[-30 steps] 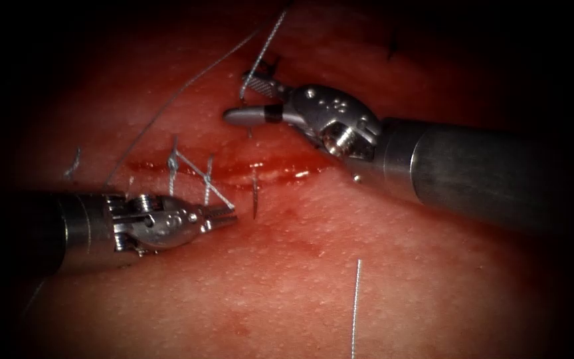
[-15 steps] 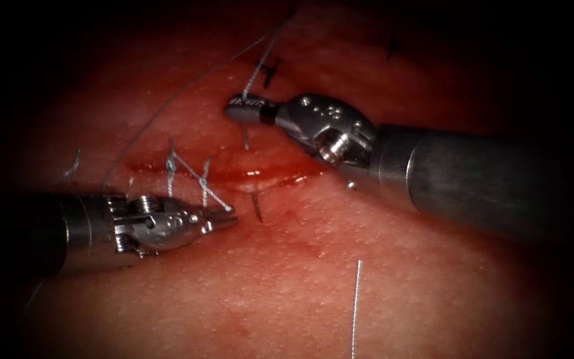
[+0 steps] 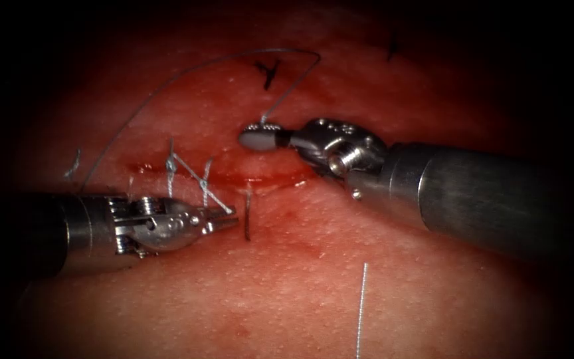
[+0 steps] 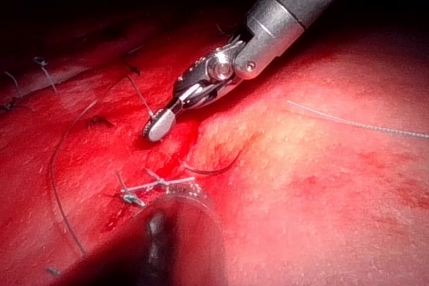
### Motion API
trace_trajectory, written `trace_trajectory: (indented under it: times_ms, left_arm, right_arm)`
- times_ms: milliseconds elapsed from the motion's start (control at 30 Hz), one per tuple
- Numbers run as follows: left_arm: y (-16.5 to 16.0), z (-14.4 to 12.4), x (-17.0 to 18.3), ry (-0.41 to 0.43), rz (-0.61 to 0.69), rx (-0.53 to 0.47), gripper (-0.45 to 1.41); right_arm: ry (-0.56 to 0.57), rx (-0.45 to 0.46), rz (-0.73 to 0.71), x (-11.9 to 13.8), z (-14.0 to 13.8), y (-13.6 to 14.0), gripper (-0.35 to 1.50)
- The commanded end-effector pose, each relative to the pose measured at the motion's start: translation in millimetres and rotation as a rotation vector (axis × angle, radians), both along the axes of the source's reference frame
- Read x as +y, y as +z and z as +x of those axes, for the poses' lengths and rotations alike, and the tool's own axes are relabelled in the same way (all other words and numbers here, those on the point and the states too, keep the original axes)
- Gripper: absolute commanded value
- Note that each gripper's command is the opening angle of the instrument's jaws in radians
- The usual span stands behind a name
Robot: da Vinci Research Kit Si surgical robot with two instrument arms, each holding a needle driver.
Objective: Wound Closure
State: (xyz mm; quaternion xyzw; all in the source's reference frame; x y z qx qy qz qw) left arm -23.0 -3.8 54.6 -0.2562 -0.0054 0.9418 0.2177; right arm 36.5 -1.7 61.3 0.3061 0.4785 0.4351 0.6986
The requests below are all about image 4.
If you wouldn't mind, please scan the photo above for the blue stitching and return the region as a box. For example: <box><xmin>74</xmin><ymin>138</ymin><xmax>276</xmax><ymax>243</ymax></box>
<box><xmin>113</xmin><ymin>168</ymin><xmax>197</xmax><ymax>208</ymax></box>
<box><xmin>88</xmin><ymin>115</ymin><xmax>115</xmax><ymax>129</ymax></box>
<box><xmin>121</xmin><ymin>46</ymin><xmax>142</xmax><ymax>78</ymax></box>
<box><xmin>3</xmin><ymin>55</ymin><xmax>60</xmax><ymax>111</ymax></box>

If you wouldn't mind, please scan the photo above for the blue thread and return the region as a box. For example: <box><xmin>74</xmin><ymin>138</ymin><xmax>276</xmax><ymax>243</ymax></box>
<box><xmin>126</xmin><ymin>74</ymin><xmax>429</xmax><ymax>140</ymax></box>

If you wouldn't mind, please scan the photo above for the tissue pad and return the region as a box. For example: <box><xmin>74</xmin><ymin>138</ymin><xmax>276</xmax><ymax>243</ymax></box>
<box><xmin>0</xmin><ymin>0</ymin><xmax>429</xmax><ymax>286</ymax></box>

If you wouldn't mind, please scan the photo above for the curved needle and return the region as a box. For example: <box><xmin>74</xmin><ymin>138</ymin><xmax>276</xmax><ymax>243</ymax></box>
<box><xmin>183</xmin><ymin>150</ymin><xmax>242</xmax><ymax>177</ymax></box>

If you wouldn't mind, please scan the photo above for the right arm needle driver jaw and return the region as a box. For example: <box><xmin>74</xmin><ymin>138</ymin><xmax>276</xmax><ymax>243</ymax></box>
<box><xmin>148</xmin><ymin>106</ymin><xmax>178</xmax><ymax>142</ymax></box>
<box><xmin>141</xmin><ymin>110</ymin><xmax>162</xmax><ymax>140</ymax></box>

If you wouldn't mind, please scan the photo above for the right arm needle driver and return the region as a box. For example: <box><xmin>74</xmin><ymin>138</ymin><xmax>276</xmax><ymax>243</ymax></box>
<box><xmin>172</xmin><ymin>28</ymin><xmax>248</xmax><ymax>112</ymax></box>

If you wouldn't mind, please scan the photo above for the left arm needle driver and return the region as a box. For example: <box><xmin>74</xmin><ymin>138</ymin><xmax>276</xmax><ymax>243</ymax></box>
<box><xmin>165</xmin><ymin>181</ymin><xmax>217</xmax><ymax>210</ymax></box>

